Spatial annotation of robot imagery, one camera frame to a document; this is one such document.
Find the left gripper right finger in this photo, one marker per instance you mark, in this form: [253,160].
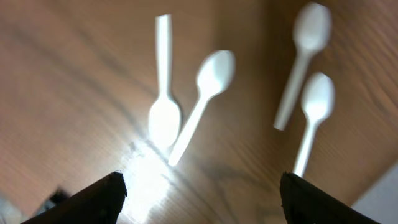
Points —
[304,203]

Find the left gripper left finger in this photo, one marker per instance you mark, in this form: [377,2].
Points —
[100,202]

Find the white plastic spoon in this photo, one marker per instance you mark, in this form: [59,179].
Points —
[214,77]
[317,102]
[311,34]
[165,113]

